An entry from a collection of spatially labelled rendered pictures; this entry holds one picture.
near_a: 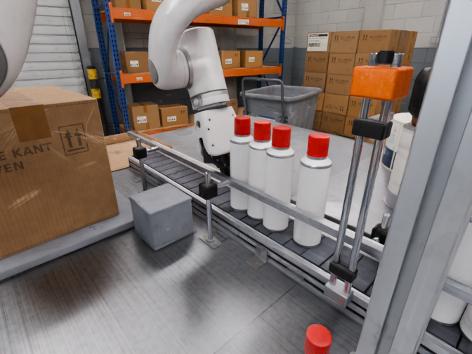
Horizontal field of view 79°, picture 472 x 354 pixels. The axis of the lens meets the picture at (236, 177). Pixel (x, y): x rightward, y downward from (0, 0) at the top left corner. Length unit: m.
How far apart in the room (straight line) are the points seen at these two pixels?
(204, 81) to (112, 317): 0.46
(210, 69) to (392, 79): 0.40
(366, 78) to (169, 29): 0.36
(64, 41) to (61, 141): 3.87
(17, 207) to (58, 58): 3.88
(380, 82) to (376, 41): 3.60
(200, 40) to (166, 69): 0.10
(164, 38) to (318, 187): 0.37
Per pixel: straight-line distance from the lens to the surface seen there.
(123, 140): 1.36
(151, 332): 0.49
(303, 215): 0.49
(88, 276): 0.62
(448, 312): 0.48
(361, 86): 0.33
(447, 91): 0.23
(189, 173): 0.83
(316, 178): 0.48
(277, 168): 0.51
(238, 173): 0.59
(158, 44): 0.58
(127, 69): 3.99
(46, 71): 4.46
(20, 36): 0.35
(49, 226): 0.69
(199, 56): 0.63
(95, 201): 0.70
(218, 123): 0.62
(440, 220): 0.26
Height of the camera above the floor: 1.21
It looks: 24 degrees down
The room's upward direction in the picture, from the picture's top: straight up
